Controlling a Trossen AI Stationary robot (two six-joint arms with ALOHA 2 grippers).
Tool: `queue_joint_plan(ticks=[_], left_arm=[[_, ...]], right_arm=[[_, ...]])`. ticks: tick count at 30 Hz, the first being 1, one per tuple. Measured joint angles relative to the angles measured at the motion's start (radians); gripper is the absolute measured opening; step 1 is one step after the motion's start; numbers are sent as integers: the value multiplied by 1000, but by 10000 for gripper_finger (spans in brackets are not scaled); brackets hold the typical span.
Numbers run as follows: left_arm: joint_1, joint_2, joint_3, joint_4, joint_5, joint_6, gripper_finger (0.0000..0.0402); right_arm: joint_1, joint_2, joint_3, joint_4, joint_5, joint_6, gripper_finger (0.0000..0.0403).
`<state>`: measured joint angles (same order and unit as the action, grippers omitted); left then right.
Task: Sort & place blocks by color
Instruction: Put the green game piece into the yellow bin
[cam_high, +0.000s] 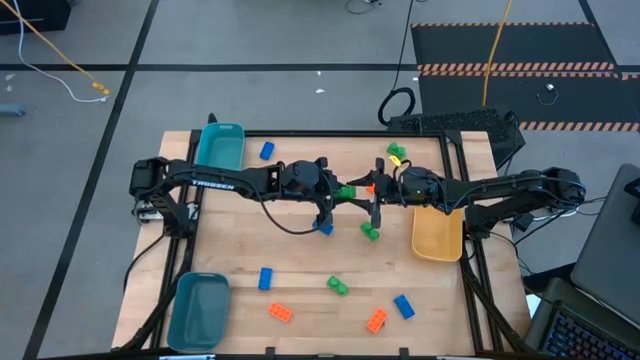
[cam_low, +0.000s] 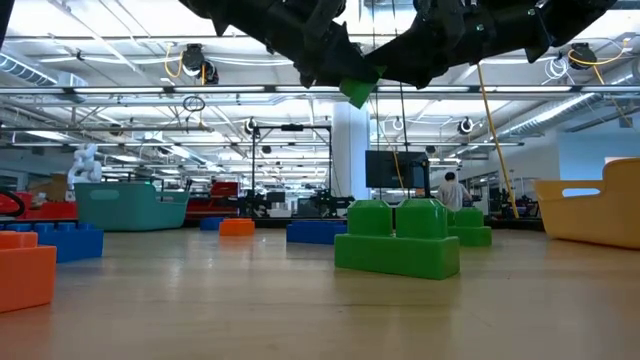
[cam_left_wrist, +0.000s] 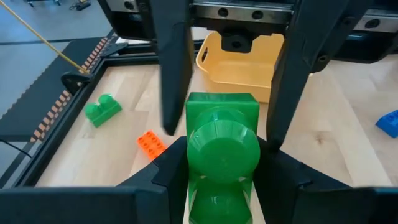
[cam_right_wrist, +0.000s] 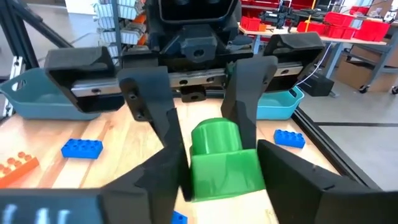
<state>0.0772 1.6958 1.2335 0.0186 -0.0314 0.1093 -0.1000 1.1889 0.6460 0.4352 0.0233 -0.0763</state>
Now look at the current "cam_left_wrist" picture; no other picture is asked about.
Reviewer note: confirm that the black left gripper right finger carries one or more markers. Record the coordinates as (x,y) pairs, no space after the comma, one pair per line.
(311,202)

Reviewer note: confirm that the green toy block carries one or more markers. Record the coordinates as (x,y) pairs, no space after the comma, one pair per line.
(102,112)
(222,149)

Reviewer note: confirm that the blue toy block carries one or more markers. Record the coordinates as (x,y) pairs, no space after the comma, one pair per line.
(390,124)

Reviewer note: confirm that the yellow plastic bin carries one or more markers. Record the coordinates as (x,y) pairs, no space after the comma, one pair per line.
(239,74)

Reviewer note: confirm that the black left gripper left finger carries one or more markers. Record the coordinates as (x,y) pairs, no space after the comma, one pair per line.
(93,205)

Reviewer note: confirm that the black mat with orange stripes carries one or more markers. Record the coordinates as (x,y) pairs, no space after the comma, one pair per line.
(37,93)

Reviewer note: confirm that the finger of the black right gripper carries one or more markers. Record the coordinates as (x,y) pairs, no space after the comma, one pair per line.
(174,62)
(295,62)

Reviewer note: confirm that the orange toy block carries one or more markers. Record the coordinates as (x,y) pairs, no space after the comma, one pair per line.
(151,144)

